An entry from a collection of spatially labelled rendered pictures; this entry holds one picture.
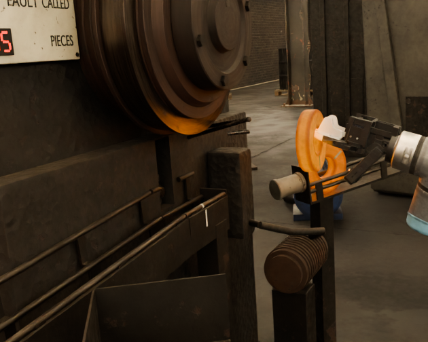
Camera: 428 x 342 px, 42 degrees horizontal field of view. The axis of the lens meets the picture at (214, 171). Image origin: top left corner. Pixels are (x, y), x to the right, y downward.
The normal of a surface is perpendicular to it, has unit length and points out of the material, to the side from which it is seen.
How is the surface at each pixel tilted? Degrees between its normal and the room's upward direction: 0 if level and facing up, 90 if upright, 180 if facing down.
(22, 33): 90
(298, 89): 90
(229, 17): 90
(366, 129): 89
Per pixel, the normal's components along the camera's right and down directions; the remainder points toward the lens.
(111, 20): -0.46, 0.16
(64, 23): 0.89, 0.04
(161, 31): -0.01, 0.27
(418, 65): -0.66, 0.20
